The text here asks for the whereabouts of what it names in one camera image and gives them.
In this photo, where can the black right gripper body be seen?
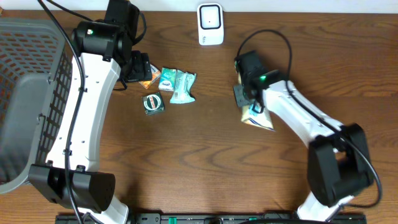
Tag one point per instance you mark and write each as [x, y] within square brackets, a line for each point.
[241, 95]

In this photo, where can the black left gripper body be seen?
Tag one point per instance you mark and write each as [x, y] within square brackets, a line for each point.
[140, 70]

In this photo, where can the white snack bag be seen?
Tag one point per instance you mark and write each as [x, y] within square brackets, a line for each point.
[262, 120]

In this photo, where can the teal kleenex tissue pack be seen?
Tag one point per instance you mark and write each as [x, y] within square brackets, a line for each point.
[167, 79]

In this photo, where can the black box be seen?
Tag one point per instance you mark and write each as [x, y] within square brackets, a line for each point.
[153, 104]

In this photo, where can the teal wet wipes pack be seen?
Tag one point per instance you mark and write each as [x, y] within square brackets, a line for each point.
[183, 83]

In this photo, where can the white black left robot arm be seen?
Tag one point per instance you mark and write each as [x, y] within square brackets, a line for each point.
[70, 175]

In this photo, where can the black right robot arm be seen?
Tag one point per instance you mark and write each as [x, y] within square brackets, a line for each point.
[339, 166]

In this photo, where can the white barcode scanner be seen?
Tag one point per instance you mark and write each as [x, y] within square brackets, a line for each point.
[210, 24]

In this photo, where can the grey plastic basket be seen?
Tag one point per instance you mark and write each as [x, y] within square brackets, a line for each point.
[36, 75]

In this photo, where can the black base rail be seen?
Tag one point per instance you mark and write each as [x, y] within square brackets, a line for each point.
[149, 218]

